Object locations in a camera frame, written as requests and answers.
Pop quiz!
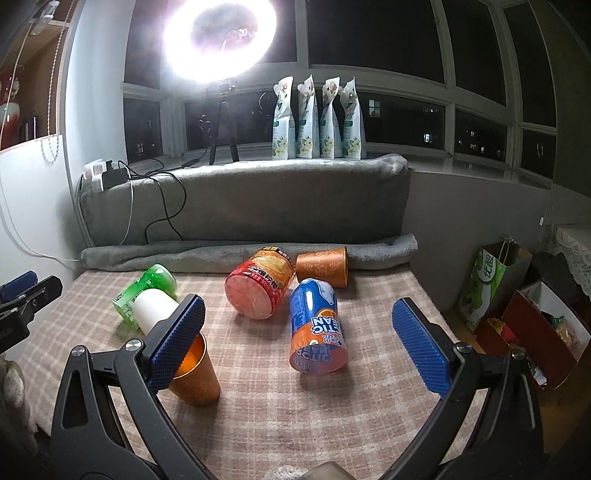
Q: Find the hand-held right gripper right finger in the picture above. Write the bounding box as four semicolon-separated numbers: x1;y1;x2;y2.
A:
390;297;546;480

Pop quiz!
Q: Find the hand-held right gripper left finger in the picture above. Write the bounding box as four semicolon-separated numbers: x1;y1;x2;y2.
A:
50;294;219;480

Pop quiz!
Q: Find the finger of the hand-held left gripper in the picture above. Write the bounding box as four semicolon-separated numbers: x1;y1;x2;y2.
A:
0;271;39;303
0;275;64;325

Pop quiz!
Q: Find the blue printed cup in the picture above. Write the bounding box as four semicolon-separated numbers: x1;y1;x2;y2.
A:
288;277;348;375

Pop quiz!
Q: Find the person's left forearm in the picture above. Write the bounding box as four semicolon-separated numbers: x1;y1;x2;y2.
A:
0;355;38;455

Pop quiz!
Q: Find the plain orange cup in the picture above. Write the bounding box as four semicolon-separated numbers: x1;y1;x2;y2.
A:
167;330;222;408

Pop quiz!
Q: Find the red printed snack cup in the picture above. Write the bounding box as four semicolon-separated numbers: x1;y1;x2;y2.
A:
224;246;297;321

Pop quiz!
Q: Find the orange patterned cup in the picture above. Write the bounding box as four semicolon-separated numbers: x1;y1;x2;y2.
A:
295;247;350;289

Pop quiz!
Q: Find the green white bottle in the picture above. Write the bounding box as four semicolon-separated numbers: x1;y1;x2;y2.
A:
113;263;179;330

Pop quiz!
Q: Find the green paper bag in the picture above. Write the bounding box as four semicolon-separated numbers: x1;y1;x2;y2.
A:
458;241;535;335

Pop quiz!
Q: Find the rolled grey blanket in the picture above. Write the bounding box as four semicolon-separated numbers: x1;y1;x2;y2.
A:
80;233;419;276

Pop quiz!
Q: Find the checked blanket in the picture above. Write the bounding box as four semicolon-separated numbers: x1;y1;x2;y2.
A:
25;265;491;480

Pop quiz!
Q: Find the red cardboard box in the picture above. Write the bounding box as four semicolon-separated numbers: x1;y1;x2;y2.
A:
475;279;591;391

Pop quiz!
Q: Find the white power strip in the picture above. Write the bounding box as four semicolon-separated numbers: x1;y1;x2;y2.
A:
82;159;117;193

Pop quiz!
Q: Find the black charger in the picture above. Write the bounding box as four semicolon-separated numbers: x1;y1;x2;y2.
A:
102;167;129;190

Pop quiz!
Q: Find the grey plush blanket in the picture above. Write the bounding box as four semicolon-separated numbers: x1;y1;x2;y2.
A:
75;153;412;251

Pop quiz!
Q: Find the lace cloth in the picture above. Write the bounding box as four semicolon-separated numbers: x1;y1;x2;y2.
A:
542;223;591;288

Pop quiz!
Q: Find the red vase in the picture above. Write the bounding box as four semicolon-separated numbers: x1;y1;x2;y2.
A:
0;65;25;140

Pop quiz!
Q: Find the wooden shelf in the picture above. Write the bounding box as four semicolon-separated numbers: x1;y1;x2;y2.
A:
0;0;78;152

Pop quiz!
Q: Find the black tripod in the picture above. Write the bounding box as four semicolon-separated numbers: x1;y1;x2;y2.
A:
202;80;241;165

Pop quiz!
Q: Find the white floral pouch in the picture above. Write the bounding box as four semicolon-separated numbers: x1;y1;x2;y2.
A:
272;76;297;161
295;74;320;160
319;76;344;160
341;76;369;161

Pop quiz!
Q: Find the thin white wall cable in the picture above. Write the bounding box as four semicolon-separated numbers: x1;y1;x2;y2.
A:
0;173;82;264

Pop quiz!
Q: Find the black cable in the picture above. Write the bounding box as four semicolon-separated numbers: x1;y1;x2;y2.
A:
115;154;206;246

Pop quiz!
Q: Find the bead cord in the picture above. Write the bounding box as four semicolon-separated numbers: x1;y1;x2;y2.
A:
40;0;79;163

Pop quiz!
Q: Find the white window frame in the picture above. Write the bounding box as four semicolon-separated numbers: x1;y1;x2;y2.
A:
121;0;560;186

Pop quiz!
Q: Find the ring light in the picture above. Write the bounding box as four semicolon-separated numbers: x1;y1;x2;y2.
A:
161;0;286;87

